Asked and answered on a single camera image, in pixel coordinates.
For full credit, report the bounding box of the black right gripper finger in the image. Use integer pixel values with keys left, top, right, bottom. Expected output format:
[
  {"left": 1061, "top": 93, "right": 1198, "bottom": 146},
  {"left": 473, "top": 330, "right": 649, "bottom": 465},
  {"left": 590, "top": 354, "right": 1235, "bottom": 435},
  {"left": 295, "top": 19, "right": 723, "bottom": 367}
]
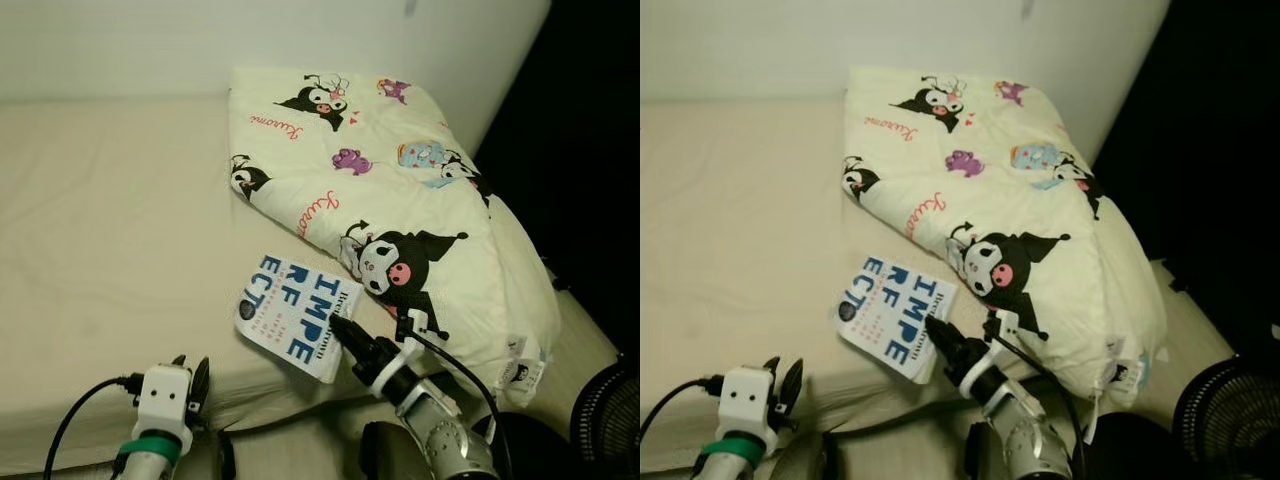
[
  {"left": 924, "top": 313, "right": 963, "bottom": 353},
  {"left": 328, "top": 313, "right": 369, "bottom": 353}
]

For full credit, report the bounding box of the white book with blue letters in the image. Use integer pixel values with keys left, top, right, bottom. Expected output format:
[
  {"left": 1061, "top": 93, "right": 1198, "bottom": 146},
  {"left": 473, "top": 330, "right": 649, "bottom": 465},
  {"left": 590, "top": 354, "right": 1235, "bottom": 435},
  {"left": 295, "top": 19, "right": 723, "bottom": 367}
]
[
  {"left": 838, "top": 255, "right": 959, "bottom": 384},
  {"left": 233, "top": 255, "right": 366, "bottom": 386}
]

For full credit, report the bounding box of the cream cartoon print comforter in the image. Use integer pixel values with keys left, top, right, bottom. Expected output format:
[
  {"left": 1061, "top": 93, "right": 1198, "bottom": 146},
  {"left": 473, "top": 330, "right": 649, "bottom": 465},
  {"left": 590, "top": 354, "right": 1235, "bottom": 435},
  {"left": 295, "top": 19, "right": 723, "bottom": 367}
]
[
  {"left": 843, "top": 65, "right": 1169, "bottom": 406},
  {"left": 228, "top": 65, "right": 561, "bottom": 406}
]

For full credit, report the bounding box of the cream sheeted bed mattress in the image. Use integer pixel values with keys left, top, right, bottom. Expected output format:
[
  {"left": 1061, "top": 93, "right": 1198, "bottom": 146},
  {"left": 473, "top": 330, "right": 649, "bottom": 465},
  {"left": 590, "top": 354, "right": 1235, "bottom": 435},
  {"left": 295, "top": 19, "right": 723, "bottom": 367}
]
[
  {"left": 640, "top": 95, "right": 1236, "bottom": 476},
  {"left": 0, "top": 95, "right": 621, "bottom": 476}
]

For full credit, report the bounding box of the white comforter care label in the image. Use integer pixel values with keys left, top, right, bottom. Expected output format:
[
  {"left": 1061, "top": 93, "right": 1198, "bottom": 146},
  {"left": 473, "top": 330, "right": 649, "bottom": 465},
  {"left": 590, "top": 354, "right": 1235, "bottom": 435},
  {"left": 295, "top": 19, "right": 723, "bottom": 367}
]
[
  {"left": 1105, "top": 340, "right": 1151, "bottom": 391},
  {"left": 505, "top": 335, "right": 549, "bottom": 386}
]

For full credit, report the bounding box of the black standing fan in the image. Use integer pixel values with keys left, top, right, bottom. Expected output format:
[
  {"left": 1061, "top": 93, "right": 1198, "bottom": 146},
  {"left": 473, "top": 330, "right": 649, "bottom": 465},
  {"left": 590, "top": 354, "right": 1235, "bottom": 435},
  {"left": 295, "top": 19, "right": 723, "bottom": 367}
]
[
  {"left": 495, "top": 352, "right": 641, "bottom": 480},
  {"left": 1090, "top": 352, "right": 1280, "bottom": 480}
]

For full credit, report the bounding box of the dark wooden cabinet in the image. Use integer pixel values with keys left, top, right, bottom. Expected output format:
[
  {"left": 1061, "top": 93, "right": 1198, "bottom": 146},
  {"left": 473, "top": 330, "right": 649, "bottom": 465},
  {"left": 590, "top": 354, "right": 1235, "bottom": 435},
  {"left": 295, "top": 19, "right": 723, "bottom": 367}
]
[
  {"left": 1090, "top": 0, "right": 1280, "bottom": 351},
  {"left": 470, "top": 0, "right": 641, "bottom": 361}
]

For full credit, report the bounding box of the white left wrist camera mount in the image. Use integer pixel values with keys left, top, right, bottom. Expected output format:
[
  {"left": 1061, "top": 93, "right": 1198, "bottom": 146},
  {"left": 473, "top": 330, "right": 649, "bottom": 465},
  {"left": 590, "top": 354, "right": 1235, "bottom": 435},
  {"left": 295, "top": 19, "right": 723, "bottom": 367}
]
[
  {"left": 135, "top": 365, "right": 193, "bottom": 453},
  {"left": 720, "top": 365, "right": 779, "bottom": 453}
]

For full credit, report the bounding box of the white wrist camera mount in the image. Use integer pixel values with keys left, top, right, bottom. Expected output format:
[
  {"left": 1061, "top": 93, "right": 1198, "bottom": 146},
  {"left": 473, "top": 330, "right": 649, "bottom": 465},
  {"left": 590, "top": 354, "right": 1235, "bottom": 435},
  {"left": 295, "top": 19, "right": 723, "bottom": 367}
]
[
  {"left": 948, "top": 308, "right": 1023, "bottom": 393},
  {"left": 135, "top": 365, "right": 193, "bottom": 453},
  {"left": 720, "top": 365, "right": 779, "bottom": 453},
  {"left": 352, "top": 310, "right": 441, "bottom": 393}
]

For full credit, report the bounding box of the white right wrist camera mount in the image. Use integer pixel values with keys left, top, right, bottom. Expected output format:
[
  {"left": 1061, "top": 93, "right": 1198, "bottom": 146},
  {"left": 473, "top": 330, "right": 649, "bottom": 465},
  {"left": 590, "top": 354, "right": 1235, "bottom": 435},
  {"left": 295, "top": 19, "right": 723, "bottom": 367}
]
[
  {"left": 948, "top": 308, "right": 1023, "bottom": 393},
  {"left": 352, "top": 310, "right": 441, "bottom": 393}
]

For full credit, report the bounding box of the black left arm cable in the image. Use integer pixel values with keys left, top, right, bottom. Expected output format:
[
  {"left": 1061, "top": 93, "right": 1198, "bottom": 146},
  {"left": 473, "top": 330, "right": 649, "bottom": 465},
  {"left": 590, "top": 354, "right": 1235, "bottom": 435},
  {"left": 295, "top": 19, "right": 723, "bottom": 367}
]
[
  {"left": 640, "top": 375, "right": 726, "bottom": 441},
  {"left": 42, "top": 373, "right": 141, "bottom": 480}
]

